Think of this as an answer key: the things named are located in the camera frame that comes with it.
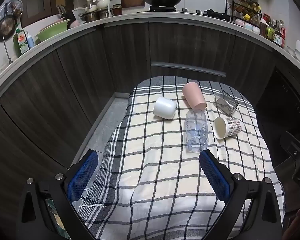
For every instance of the checkered black white cloth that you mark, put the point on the checkered black white cloth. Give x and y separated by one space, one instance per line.
165 180

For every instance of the clear plastic bottle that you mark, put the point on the clear plastic bottle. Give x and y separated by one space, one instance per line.
196 131

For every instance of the blue white bottle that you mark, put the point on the blue white bottle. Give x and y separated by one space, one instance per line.
30 40

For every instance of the plaid paper cup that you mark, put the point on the plaid paper cup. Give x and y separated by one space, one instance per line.
226 127

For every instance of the clear square glass cup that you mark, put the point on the clear square glass cup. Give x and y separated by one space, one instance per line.
225 102

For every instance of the dark upper cabinet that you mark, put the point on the dark upper cabinet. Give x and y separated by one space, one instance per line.
40 0

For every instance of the red jar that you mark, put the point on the red jar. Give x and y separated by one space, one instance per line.
117 9

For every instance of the dark built-in appliance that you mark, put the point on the dark built-in appliance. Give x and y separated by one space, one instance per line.
280 105

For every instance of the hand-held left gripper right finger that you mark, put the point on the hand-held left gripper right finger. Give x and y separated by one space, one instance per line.
216 177

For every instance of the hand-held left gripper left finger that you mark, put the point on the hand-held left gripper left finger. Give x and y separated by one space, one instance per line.
82 177

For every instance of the green dish soap bottle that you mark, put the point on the green dish soap bottle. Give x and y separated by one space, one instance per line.
20 42

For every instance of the black gas stove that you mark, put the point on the black gas stove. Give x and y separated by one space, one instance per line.
185 12

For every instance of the pink cup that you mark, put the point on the pink cup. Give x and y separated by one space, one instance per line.
193 95

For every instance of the hanging frying pan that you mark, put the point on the hanging frying pan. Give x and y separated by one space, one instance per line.
5 28

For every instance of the white teapot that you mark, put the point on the white teapot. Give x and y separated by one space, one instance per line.
103 3

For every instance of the white cup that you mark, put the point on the white cup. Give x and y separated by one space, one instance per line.
165 108

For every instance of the person's right forearm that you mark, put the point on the person's right forearm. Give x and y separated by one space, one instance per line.
298 223

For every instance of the hanging metal strainer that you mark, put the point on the hanging metal strainer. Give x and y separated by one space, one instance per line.
11 8

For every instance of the row of sauce bottles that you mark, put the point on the row of sauce bottles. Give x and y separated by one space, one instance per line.
273 31

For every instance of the green plastic basin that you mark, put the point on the green plastic basin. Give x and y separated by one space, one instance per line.
53 30

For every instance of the steel pot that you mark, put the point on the steel pot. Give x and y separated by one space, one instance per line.
106 13
90 16

